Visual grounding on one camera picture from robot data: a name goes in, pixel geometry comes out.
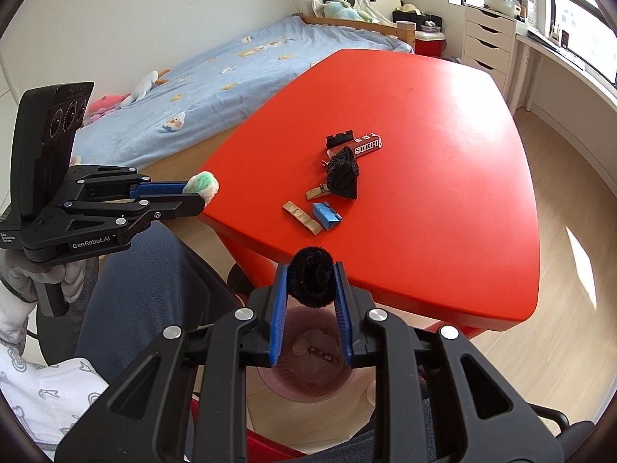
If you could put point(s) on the pink waste bin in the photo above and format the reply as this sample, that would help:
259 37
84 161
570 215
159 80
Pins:
308 381

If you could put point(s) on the white crumpled tissue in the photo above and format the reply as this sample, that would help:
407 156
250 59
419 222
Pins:
308 340

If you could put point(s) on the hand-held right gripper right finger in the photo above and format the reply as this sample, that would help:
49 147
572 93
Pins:
344 320

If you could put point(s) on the white goose plush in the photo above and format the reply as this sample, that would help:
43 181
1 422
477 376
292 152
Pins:
144 84

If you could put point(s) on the person's leg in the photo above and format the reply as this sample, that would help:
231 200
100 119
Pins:
144 299
337 446

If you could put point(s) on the white oval container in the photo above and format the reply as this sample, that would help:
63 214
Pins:
501 5

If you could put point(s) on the white drawer unit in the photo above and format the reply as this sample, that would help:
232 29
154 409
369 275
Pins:
487 46

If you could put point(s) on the person's left hand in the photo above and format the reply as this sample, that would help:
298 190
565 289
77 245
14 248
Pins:
19 275

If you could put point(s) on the black bag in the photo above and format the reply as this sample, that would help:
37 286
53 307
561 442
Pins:
424 21

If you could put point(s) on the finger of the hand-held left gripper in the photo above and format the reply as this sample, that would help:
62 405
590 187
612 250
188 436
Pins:
178 206
159 188

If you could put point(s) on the brown candy wrapper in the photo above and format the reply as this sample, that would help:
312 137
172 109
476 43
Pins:
369 147

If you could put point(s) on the person's right leg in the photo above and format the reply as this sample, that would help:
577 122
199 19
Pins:
337 446

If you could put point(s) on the black framed window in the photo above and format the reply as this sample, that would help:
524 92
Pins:
578 14

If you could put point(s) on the white desk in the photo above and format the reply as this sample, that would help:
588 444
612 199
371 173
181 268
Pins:
523 72

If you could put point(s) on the pink plush toy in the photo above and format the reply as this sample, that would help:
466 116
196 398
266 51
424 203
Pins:
108 103

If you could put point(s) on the person's left leg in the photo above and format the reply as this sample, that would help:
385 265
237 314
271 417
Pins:
144 299

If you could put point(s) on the black office chair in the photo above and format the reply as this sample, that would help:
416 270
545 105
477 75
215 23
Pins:
573 431

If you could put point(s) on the green white pom-pom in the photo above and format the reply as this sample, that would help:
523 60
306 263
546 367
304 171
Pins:
205 182

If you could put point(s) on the straw hat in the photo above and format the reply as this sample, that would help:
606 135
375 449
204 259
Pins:
408 8

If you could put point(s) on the red table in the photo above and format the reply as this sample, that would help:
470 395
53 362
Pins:
434 178

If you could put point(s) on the small blue box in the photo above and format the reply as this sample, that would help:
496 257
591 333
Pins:
324 216

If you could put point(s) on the person's left shoe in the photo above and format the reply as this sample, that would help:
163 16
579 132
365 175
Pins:
239 280

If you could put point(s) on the red cooler box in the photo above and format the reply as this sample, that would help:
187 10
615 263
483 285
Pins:
429 46

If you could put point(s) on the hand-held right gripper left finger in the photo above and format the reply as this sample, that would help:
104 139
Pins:
277 320

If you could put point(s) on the light blue plush toy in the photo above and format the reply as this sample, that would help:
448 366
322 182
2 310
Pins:
337 8

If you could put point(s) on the black plastic piece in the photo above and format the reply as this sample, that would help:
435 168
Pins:
339 140

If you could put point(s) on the black fuzzy ball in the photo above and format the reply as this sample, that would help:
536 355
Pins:
311 275

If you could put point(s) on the person's left forearm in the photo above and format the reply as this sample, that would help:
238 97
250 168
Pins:
43 395

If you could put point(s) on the small brown wrapper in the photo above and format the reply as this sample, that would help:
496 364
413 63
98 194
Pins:
322 353

